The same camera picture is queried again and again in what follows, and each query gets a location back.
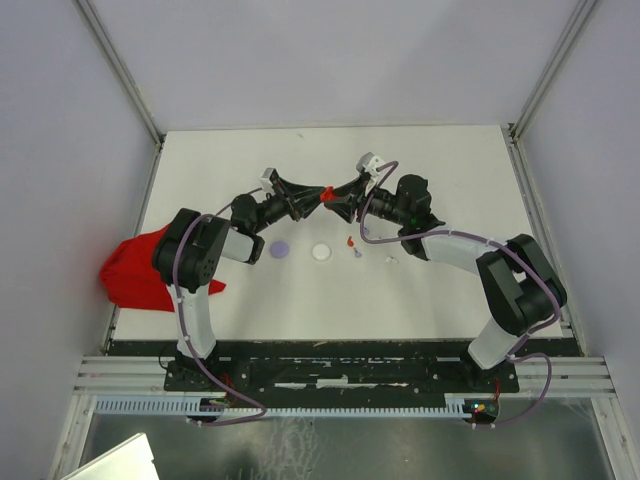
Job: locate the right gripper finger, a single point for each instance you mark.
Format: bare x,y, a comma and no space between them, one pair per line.
354,188
344,207

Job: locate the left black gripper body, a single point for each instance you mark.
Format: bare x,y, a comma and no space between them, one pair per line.
277,206

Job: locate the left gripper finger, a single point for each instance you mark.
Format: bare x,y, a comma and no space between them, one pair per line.
304,207
289,189

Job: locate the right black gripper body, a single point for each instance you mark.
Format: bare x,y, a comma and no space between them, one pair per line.
371,201

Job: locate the orange earbud charging case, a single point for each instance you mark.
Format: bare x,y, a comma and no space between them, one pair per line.
328,195

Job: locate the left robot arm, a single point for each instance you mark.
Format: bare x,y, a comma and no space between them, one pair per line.
188,253

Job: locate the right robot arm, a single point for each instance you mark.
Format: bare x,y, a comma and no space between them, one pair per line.
523,291

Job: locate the purple earbud charging case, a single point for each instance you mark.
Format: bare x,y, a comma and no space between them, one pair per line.
279,249

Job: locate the white earbud charging case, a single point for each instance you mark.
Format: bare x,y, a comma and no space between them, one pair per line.
321,252

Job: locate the red cloth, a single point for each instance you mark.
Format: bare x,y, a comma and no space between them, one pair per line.
130,280

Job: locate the circuit board with leds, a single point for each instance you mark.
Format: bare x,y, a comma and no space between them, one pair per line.
483,411

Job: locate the white box corner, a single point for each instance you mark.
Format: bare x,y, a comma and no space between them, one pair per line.
132,459

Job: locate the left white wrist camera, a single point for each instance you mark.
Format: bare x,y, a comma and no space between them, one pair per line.
268,180

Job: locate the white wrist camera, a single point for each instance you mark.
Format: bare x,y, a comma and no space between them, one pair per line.
370,164
268,180

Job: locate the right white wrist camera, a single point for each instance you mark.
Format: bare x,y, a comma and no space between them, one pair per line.
370,164

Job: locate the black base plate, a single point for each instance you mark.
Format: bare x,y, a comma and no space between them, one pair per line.
231,357

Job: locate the white slotted cable duct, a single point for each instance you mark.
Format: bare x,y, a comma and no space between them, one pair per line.
195,406

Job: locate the left aluminium corner post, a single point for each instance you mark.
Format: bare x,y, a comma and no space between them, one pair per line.
117,65

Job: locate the aluminium corner post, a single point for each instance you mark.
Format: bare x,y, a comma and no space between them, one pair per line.
117,65
569,38

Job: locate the aluminium frame rail front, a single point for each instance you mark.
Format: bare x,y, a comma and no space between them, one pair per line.
564,377

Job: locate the right aluminium corner post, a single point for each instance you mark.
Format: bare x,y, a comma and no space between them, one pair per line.
569,38

